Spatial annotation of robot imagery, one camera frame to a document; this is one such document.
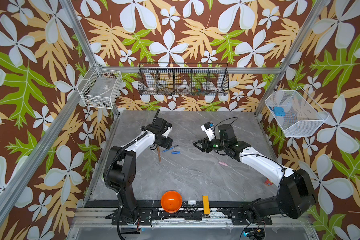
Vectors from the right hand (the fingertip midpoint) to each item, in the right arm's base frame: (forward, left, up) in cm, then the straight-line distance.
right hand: (196, 143), depth 81 cm
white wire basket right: (+13, -57, +9) cm, 59 cm away
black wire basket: (+43, +6, +13) cm, 45 cm away
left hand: (+9, +18, -10) cm, 22 cm away
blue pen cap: (+5, +13, -19) cm, 24 cm away
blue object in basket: (+17, -50, +7) cm, 53 cm away
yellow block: (-27, -5, -19) cm, 33 cm away
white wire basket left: (+28, +54, +16) cm, 63 cm away
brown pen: (+7, +23, -17) cm, 30 cm away
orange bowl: (-26, +14, -16) cm, 33 cm away
